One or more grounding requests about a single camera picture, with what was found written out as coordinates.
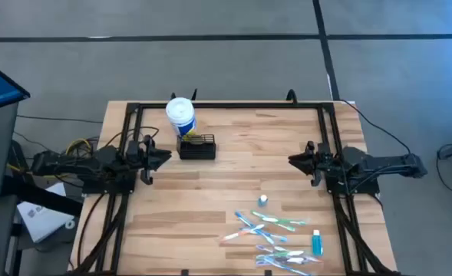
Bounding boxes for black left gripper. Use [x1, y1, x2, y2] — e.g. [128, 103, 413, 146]
[125, 134, 172, 173]

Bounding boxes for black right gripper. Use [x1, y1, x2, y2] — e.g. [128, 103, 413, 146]
[288, 140, 340, 176]

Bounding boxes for packaged toothbrushes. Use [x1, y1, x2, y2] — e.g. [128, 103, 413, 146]
[262, 215, 308, 227]

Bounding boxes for green toothbrush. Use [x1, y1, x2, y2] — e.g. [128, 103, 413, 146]
[256, 249, 306, 259]
[250, 209, 297, 232]

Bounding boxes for purple toothbrush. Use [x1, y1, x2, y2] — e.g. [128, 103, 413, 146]
[256, 245, 288, 254]

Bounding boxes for orange toothbrush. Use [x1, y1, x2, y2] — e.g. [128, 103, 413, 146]
[220, 224, 266, 242]

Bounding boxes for white blue wipes canister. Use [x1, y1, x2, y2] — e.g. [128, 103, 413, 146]
[165, 97, 198, 137]

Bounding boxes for black side stand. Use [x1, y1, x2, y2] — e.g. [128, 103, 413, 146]
[0, 174, 84, 276]

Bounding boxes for white printed booklet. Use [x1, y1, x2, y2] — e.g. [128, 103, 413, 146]
[17, 182, 75, 244]

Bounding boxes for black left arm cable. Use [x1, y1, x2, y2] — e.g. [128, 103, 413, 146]
[110, 125, 160, 151]

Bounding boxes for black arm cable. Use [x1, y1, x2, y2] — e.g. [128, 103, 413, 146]
[110, 125, 160, 151]
[285, 88, 414, 155]

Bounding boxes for black wire caddy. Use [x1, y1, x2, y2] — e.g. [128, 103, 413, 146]
[176, 133, 217, 160]

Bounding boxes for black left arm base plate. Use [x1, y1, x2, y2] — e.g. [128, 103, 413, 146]
[81, 168, 138, 195]

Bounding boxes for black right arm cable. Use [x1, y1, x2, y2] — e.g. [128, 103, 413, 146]
[285, 88, 414, 155]

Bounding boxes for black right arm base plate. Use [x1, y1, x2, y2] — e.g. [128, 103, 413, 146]
[325, 164, 381, 196]

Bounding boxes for black aluminium table frame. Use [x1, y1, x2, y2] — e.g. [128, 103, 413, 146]
[62, 100, 403, 276]

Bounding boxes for yellow cable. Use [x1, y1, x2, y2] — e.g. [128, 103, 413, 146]
[6, 137, 92, 180]

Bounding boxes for thin black floor cable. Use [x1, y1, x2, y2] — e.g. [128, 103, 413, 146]
[16, 113, 104, 125]

